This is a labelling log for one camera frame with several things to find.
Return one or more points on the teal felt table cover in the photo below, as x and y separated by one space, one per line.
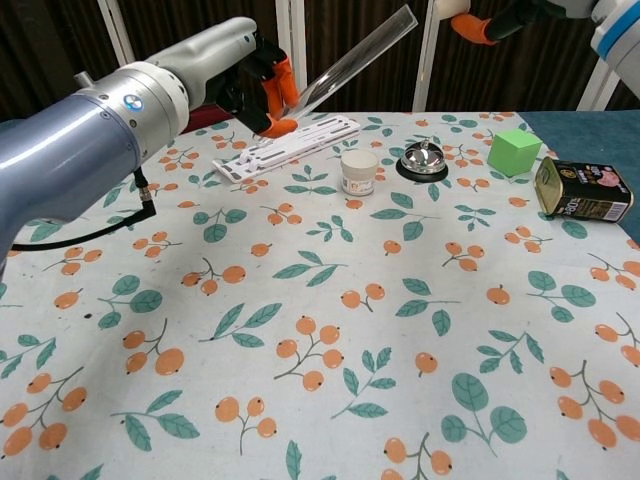
590 135

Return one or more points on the white folding laptop stand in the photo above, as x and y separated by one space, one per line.
300 145

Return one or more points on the black luncheon meat can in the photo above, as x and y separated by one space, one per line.
585 192

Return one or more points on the green cube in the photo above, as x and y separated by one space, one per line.
512 152

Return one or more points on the silver call bell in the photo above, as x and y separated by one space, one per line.
422 160

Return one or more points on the fruit print tablecloth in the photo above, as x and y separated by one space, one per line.
320 300

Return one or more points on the small white jar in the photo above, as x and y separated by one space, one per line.
359 175

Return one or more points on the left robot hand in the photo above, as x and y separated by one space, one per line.
215 60

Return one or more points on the transparent test tube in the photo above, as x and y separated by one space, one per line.
350 60

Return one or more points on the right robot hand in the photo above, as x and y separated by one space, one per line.
515 17

